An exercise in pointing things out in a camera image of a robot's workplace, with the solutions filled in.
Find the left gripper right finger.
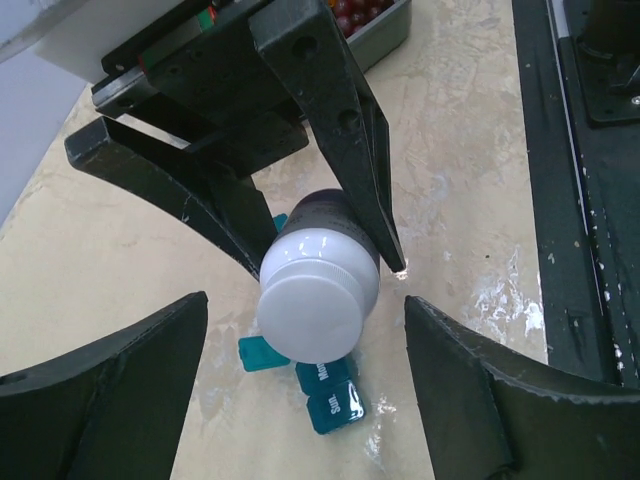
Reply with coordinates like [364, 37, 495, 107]
[404, 296, 639, 479]

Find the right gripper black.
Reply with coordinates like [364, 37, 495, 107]
[64, 1, 406, 278]

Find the grey fruit tray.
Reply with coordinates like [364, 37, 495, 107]
[347, 0, 412, 73]

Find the teal weekly pill organizer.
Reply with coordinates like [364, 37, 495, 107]
[237, 212, 367, 435]

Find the dark grape bunch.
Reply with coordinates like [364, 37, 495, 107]
[327, 0, 394, 38]

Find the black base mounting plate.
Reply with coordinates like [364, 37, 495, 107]
[513, 1, 639, 388]

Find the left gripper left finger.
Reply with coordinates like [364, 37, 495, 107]
[1, 292, 208, 479]

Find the white vitamin pill bottle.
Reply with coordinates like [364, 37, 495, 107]
[256, 189, 380, 364]

